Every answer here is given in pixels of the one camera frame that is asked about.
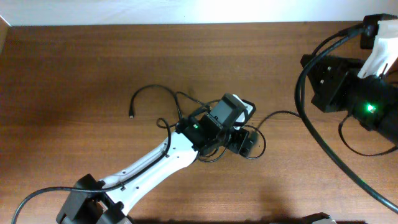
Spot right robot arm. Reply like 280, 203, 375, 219
308, 56, 397, 145

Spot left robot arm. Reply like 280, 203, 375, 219
56, 93, 256, 223

